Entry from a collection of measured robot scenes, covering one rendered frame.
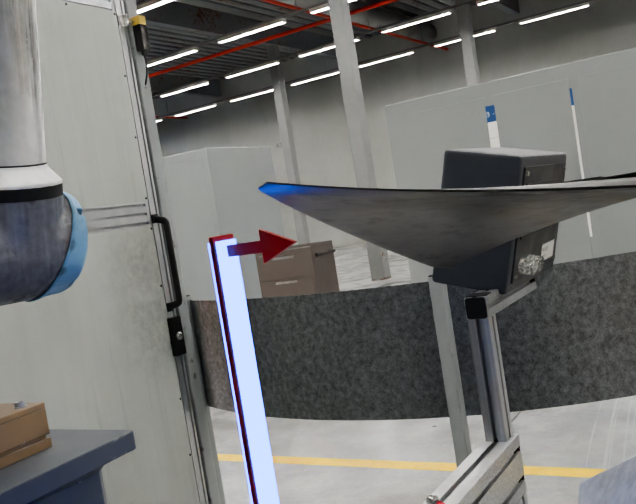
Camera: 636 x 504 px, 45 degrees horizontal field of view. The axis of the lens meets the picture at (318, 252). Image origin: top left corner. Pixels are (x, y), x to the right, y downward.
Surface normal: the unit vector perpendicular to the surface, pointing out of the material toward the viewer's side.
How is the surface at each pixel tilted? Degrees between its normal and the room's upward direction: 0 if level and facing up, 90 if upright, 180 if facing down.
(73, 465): 90
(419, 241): 158
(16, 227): 102
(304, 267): 90
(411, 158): 90
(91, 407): 90
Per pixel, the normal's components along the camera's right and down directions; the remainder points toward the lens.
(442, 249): 0.02, 0.94
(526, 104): -0.51, 0.13
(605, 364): -0.03, 0.06
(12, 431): 0.86, -0.11
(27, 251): 0.70, 0.11
